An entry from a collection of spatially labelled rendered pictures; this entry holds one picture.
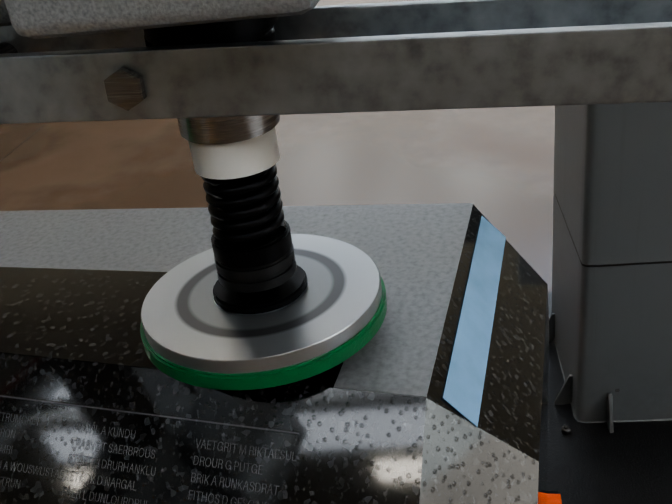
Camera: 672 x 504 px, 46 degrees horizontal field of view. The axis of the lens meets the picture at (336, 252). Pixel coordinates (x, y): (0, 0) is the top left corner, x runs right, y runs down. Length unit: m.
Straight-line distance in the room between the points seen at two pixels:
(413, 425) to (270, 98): 0.27
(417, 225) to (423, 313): 0.18
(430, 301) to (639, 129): 0.91
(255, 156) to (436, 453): 0.27
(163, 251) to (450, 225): 0.32
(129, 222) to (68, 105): 0.42
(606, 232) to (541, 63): 1.13
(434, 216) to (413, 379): 0.30
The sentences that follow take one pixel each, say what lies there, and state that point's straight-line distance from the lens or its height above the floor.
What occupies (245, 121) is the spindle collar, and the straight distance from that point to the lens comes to 0.60.
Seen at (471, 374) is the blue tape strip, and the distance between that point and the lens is 0.69.
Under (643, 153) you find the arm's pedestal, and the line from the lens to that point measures 1.60.
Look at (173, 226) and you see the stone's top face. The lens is 0.97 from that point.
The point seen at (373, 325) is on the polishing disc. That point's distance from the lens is 0.66.
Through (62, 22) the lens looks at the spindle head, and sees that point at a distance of 0.54.
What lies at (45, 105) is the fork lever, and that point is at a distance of 0.62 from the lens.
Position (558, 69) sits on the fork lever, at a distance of 0.55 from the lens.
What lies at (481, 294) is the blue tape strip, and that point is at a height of 0.84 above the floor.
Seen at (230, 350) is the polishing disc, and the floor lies 0.91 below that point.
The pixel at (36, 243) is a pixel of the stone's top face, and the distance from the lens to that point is 1.02.
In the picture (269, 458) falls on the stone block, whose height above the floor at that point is 0.82.
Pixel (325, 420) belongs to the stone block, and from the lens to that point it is 0.65.
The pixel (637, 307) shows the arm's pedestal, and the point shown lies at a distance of 1.76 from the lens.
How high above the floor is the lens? 1.26
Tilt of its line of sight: 28 degrees down
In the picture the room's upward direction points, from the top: 7 degrees counter-clockwise
